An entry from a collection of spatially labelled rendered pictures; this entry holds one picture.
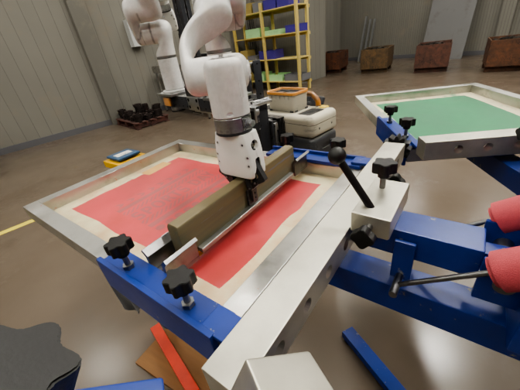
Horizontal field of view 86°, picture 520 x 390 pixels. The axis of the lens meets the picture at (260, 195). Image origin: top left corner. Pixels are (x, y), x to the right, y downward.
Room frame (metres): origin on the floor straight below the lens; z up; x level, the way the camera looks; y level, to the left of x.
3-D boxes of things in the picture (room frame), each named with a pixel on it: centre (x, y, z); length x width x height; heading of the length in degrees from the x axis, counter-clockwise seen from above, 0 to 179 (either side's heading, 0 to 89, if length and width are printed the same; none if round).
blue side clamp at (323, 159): (0.76, -0.17, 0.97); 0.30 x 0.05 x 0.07; 50
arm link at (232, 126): (0.56, 0.03, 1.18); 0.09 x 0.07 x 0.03; 50
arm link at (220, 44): (1.20, 0.07, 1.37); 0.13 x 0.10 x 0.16; 94
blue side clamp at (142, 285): (0.33, 0.19, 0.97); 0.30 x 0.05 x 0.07; 50
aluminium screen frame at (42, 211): (0.70, 0.19, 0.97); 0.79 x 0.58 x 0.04; 50
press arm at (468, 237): (0.34, -0.24, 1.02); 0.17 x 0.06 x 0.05; 50
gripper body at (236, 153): (0.56, 0.03, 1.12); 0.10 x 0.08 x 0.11; 50
